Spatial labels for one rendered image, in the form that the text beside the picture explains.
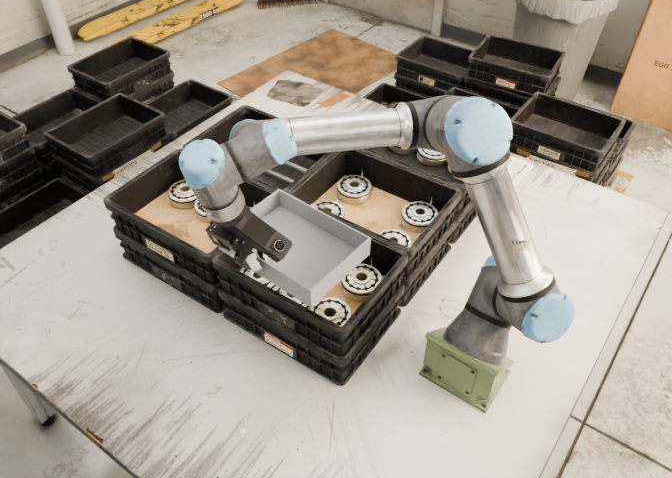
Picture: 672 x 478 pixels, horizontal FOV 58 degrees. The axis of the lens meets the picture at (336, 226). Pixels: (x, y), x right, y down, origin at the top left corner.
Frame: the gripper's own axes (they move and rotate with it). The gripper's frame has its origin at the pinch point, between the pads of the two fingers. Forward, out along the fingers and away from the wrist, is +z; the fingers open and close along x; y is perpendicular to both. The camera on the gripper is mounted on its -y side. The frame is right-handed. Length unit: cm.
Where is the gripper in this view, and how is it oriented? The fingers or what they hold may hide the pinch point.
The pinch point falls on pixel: (262, 265)
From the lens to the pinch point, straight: 129.3
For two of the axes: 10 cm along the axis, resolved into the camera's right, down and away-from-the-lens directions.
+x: -5.2, 7.6, -4.0
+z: 1.6, 5.4, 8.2
